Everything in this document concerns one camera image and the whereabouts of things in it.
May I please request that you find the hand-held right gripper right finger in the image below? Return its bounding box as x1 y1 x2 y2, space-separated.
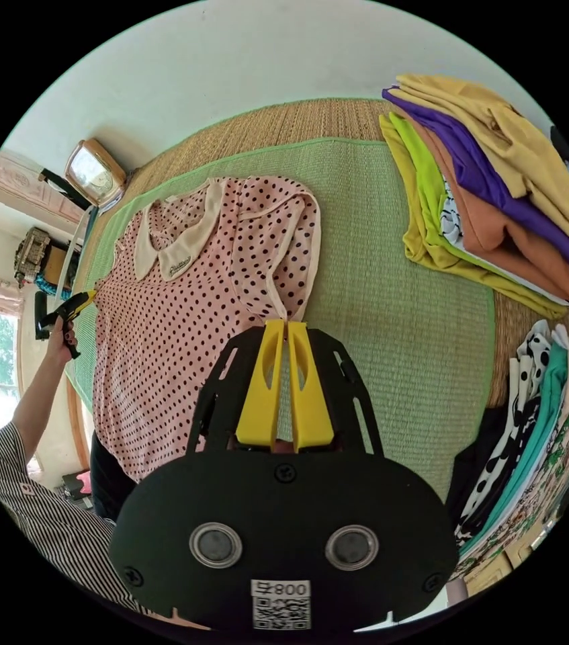
288 320 336 454

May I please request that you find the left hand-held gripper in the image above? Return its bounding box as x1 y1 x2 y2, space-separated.
37 289 99 360

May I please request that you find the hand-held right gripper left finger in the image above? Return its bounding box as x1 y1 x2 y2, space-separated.
235 320 286 448

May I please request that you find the pink polka dot short-sleeve shirt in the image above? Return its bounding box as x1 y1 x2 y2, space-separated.
91 175 323 486

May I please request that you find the person's left forearm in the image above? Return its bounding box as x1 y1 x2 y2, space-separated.
11 351 71 450

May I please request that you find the person's left hand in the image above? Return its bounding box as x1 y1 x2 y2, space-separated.
44 319 77 365

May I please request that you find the bed with green woven mat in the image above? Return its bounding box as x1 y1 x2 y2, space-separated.
64 97 569 505

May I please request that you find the wooden framed clock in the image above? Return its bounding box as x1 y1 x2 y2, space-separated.
64 138 128 210

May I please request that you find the pile of printed folded clothes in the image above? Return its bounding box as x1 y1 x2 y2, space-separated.
451 317 569 581

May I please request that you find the pile of plain folded clothes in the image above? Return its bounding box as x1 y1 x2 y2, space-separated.
378 73 569 321

